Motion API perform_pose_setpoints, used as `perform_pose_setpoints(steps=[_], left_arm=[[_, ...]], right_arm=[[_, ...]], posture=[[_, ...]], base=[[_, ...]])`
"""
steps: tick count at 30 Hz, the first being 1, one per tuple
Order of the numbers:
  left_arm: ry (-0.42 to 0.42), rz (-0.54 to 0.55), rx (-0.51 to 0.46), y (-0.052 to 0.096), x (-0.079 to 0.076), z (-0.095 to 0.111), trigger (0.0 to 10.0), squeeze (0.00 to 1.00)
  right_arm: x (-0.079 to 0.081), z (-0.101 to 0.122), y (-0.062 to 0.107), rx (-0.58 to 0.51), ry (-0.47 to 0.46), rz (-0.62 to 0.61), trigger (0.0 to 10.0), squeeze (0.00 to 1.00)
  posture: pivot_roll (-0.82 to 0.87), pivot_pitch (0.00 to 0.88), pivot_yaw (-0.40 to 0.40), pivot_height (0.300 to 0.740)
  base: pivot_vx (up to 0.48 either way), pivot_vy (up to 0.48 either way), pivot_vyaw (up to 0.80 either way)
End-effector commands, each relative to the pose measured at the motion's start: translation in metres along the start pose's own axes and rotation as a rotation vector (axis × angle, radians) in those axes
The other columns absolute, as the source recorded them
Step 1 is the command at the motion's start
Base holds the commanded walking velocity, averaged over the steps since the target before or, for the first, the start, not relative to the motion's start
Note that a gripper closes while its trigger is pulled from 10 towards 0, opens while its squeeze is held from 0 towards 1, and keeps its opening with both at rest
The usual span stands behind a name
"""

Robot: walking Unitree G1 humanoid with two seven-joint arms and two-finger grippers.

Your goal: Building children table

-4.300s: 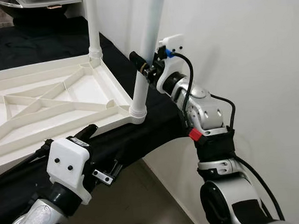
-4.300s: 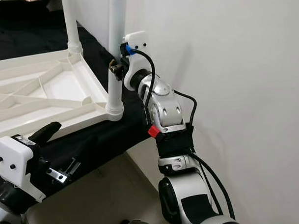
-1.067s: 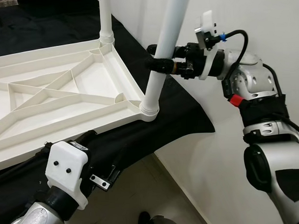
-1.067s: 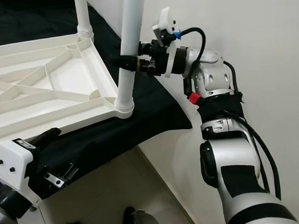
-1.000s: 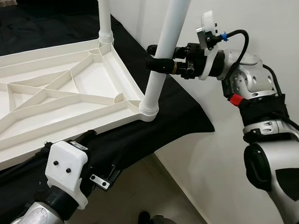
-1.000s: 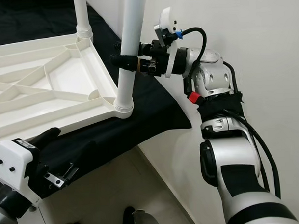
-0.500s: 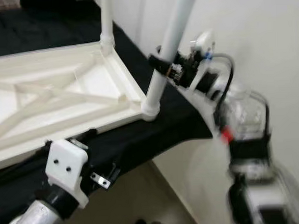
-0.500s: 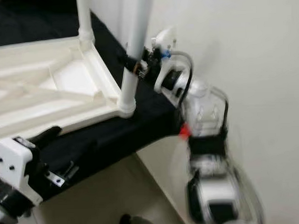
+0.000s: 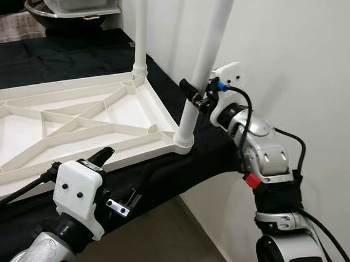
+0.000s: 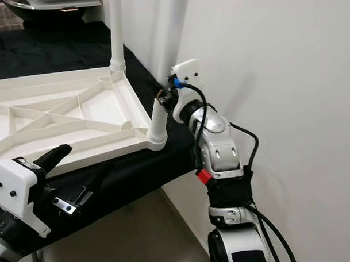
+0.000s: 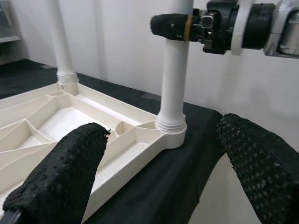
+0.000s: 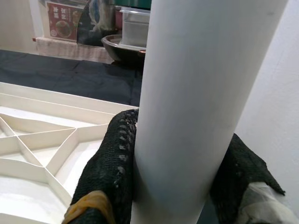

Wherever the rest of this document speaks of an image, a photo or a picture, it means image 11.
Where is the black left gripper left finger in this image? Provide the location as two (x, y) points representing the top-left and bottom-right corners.
(2, 122), (111, 224)

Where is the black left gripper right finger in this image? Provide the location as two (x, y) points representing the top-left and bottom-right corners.
(216, 113), (299, 224)

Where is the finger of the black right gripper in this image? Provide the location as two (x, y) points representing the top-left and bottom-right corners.
(149, 13), (194, 42)

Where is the white plastic table leg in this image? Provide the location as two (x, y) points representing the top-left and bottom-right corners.
(155, 0), (194, 134)
(48, 0), (79, 86)

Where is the white plastic children table top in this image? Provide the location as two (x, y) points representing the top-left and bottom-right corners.
(0, 81), (187, 222)

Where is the black table cloth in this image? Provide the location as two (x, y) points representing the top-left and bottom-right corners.
(0, 59), (224, 224)

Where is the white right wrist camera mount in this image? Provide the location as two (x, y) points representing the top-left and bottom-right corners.
(230, 0), (256, 56)

